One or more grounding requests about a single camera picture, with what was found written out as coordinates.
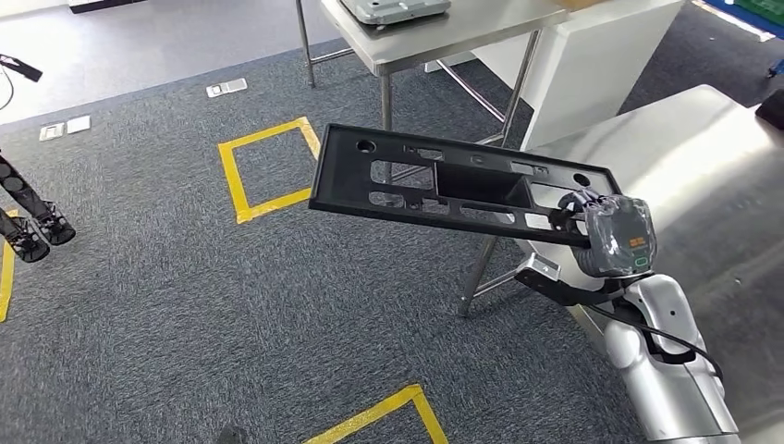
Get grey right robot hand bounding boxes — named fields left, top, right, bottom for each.
left=551, top=188, right=657, bottom=278

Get black plastic panel part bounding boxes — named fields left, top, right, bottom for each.
left=308, top=122, right=625, bottom=250

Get stainless steel workbench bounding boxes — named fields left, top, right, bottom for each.
left=456, top=84, right=784, bottom=444

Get white cabinet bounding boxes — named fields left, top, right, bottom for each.
left=423, top=0, right=685, bottom=152

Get stainless steel table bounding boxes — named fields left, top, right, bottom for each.
left=295, top=0, right=572, bottom=183

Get grey metal plate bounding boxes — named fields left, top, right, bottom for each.
left=339, top=0, right=453, bottom=26

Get silver double floor socket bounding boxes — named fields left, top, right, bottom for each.
left=206, top=77, right=250, bottom=99

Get black humanoid robot legs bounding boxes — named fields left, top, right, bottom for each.
left=0, top=150, right=78, bottom=265

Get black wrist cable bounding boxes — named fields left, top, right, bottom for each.
left=582, top=302, right=725, bottom=382

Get black camera bracket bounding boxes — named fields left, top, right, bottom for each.
left=0, top=54, right=44, bottom=84

